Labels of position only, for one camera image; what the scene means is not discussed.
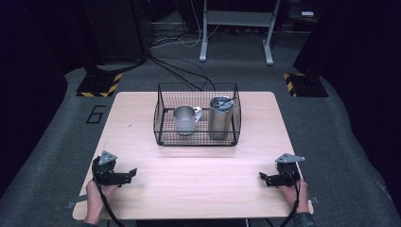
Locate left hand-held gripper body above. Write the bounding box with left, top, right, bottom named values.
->
left=92, top=150, right=127, bottom=187

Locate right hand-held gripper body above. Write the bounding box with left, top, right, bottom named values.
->
left=272, top=152, right=306, bottom=187

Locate black wire basket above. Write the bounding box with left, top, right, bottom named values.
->
left=153, top=82, right=242, bottom=148

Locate silver tumbler with lid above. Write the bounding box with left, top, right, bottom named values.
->
left=207, top=96, right=236, bottom=140

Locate silver metal mug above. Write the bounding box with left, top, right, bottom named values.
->
left=172, top=105, right=203, bottom=136

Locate person's right hand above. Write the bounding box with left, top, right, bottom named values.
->
left=278, top=179, right=311, bottom=214

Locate person's left hand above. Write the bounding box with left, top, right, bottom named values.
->
left=85, top=180, right=119, bottom=220

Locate black yellow striped stand base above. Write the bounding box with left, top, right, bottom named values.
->
left=76, top=72, right=123, bottom=98
left=283, top=73, right=329, bottom=98

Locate dark cabinet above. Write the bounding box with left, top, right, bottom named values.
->
left=79, top=0, right=149, bottom=65

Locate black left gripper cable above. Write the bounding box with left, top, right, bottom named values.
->
left=92, top=157, right=127, bottom=227

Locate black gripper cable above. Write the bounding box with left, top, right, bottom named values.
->
left=92, top=157, right=127, bottom=227
left=278, top=169, right=301, bottom=227

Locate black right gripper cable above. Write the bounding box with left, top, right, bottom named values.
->
left=278, top=169, right=301, bottom=227

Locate black floor cable bundle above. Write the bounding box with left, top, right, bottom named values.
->
left=146, top=53, right=218, bottom=93

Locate white floor cable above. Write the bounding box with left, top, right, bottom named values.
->
left=149, top=0, right=221, bottom=50

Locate white metal desk frame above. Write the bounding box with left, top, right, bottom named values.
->
left=199, top=0, right=282, bottom=66

